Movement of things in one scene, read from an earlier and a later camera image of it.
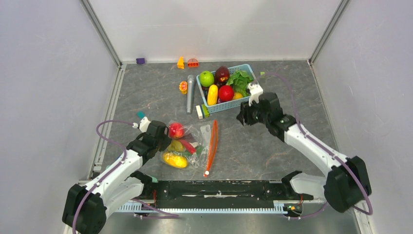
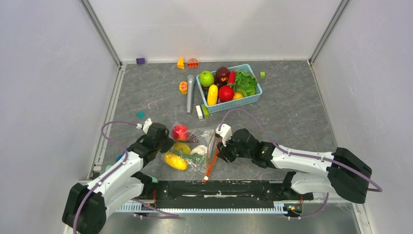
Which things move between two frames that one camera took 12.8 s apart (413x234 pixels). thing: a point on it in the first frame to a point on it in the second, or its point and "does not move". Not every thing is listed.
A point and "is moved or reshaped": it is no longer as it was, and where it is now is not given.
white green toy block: (202, 111) does not move
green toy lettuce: (239, 81) does not move
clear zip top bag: (192, 146) is moved or reshaped
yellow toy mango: (175, 160) does not move
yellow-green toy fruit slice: (176, 146) does not move
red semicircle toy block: (193, 63) does not move
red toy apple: (176, 129) is moved or reshaped
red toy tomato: (226, 93) does not move
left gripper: (167, 142) does not move
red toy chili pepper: (188, 146) to (232, 77)
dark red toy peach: (222, 75) does not move
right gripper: (244, 115) to (223, 152)
